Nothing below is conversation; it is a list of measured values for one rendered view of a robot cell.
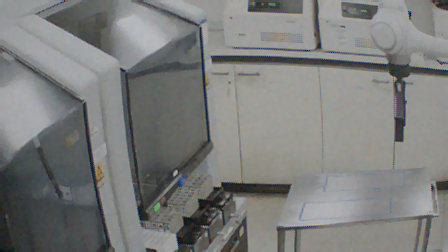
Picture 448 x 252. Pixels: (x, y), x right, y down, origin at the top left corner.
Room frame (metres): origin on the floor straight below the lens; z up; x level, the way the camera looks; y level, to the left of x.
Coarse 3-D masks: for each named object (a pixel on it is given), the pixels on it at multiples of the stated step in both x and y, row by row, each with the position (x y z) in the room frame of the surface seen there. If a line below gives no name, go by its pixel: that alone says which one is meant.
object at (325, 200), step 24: (312, 192) 2.33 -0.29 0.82; (336, 192) 2.30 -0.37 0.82; (360, 192) 2.26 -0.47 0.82; (384, 192) 2.22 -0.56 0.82; (408, 192) 2.18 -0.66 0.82; (288, 216) 2.15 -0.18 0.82; (312, 216) 2.13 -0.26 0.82; (336, 216) 2.09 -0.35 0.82; (360, 216) 2.06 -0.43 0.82; (384, 216) 2.02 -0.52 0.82; (408, 216) 1.98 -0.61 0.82; (432, 216) 1.95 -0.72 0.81
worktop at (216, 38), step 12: (216, 36) 4.74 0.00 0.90; (216, 48) 4.36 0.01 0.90; (228, 48) 4.33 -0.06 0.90; (240, 48) 4.31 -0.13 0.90; (252, 48) 4.29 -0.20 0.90; (264, 48) 4.27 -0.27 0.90; (276, 48) 4.25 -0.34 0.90; (348, 60) 4.02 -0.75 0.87; (360, 60) 4.00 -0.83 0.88; (372, 60) 3.97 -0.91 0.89; (384, 60) 3.94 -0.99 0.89; (432, 60) 3.93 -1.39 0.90
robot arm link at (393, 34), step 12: (384, 12) 1.67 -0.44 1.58; (372, 24) 1.63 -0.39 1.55; (384, 24) 1.60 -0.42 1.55; (396, 24) 1.61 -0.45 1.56; (408, 24) 1.63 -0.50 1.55; (372, 36) 1.63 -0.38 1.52; (384, 36) 1.60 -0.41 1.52; (396, 36) 1.58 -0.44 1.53; (408, 36) 1.61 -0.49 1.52; (420, 36) 1.62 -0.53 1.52; (384, 48) 1.60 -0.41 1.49; (396, 48) 1.59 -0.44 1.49; (408, 48) 1.61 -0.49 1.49; (420, 48) 1.61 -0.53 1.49; (432, 48) 1.60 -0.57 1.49; (444, 48) 1.61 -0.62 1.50
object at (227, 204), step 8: (224, 192) 2.42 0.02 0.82; (232, 192) 2.42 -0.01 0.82; (216, 200) 2.38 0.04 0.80; (224, 200) 2.35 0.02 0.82; (232, 200) 2.40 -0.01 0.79; (216, 208) 2.31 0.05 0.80; (224, 208) 2.31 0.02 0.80; (232, 208) 2.39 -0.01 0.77; (224, 216) 2.30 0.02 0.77; (232, 216) 2.36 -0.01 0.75; (240, 216) 2.34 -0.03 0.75
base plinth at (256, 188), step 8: (224, 184) 4.36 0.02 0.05; (232, 184) 4.34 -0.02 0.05; (240, 184) 4.33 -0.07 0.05; (248, 184) 4.31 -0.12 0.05; (256, 184) 4.30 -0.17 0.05; (264, 184) 4.28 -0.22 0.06; (272, 184) 4.26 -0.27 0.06; (280, 184) 4.25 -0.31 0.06; (288, 184) 4.23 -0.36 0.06; (440, 184) 3.85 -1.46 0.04; (256, 192) 4.29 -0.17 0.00; (264, 192) 4.28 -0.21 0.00; (272, 192) 4.26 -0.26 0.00; (280, 192) 4.24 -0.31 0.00; (288, 192) 4.23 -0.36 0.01
